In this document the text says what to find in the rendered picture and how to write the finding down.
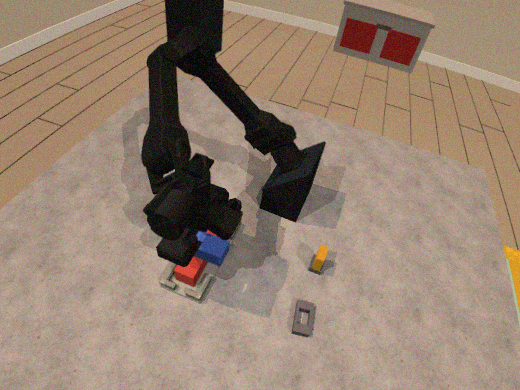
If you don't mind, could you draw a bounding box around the orange-yellow rectangular block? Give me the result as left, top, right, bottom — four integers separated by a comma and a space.
312, 245, 328, 271

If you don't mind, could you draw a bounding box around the red tapered block with two sockets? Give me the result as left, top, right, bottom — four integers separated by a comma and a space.
174, 256, 208, 287

